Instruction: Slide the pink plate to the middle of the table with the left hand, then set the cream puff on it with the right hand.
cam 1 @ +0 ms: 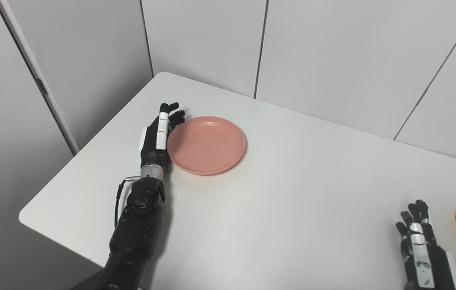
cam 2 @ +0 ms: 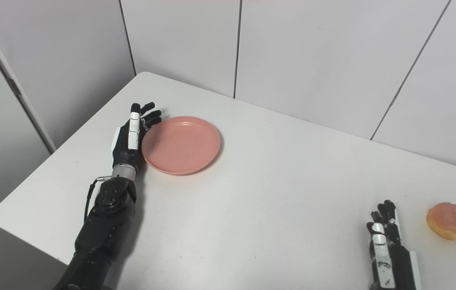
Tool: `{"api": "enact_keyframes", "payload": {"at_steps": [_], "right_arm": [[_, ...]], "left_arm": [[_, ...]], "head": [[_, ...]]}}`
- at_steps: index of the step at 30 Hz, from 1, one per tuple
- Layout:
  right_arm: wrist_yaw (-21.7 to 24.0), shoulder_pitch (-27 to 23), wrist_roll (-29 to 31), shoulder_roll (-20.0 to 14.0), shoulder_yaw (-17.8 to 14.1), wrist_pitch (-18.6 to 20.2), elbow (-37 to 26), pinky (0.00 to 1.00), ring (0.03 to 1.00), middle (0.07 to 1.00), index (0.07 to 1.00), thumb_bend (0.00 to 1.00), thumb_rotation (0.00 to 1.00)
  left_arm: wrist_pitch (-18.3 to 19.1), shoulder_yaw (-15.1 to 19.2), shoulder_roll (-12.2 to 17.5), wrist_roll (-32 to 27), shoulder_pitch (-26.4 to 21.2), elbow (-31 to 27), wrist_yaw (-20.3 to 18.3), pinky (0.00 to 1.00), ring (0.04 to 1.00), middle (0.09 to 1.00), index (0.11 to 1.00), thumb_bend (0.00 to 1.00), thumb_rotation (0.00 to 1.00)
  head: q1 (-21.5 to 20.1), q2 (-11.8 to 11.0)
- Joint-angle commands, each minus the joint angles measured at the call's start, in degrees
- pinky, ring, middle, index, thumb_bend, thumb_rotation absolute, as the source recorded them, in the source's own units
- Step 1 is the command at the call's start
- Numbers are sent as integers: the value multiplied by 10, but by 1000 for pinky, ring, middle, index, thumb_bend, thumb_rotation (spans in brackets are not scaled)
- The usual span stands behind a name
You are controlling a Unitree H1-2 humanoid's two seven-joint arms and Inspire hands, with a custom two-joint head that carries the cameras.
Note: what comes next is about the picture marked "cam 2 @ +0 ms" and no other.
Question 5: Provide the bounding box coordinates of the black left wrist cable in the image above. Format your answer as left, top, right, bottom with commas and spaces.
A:
84, 176, 112, 223

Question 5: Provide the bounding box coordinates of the pink round plate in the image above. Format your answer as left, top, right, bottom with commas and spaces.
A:
142, 116, 221, 176

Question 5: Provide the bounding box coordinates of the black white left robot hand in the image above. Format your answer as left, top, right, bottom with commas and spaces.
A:
112, 102, 162, 170

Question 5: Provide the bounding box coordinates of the cream puff pastry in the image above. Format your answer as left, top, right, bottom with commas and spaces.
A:
426, 202, 456, 241

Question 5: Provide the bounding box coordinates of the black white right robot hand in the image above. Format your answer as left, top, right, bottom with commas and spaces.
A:
366, 200, 423, 290

